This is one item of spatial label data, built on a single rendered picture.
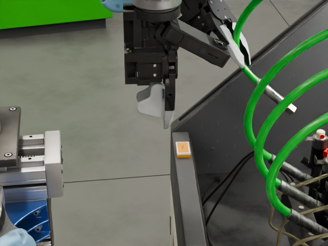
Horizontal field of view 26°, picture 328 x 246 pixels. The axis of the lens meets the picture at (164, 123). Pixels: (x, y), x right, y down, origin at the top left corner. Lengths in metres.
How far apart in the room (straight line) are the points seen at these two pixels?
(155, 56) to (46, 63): 3.24
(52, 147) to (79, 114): 2.16
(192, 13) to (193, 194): 0.37
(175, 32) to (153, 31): 0.04
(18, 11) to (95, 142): 1.39
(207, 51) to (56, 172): 0.55
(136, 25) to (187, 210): 0.48
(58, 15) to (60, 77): 0.63
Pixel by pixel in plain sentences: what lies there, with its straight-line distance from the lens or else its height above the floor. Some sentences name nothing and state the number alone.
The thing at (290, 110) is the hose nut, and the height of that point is 1.12.
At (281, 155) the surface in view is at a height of 1.24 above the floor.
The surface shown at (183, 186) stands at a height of 0.95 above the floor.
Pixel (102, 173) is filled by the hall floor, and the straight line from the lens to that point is 3.23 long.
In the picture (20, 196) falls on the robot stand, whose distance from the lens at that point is 1.55.
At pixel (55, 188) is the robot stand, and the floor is 0.93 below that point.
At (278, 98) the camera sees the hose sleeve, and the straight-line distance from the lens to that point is 1.42.
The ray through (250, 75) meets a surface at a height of 1.18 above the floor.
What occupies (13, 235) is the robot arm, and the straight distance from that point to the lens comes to 0.89.
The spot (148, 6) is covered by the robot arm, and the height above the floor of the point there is 1.44.
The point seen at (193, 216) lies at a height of 0.95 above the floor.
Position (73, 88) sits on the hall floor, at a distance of 3.97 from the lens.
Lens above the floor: 1.81
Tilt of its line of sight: 30 degrees down
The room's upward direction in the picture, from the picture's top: straight up
